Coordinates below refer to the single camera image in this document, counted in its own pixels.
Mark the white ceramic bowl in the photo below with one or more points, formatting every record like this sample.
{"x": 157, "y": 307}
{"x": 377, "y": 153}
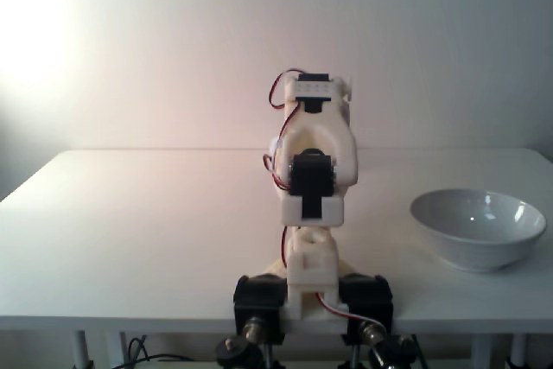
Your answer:
{"x": 475, "y": 239}

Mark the black table clamp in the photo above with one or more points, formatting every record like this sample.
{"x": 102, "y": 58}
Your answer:
{"x": 259, "y": 300}
{"x": 367, "y": 300}

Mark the white table leg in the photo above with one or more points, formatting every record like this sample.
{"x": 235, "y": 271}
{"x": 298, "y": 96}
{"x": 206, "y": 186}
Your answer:
{"x": 519, "y": 351}
{"x": 80, "y": 349}
{"x": 113, "y": 349}
{"x": 481, "y": 351}

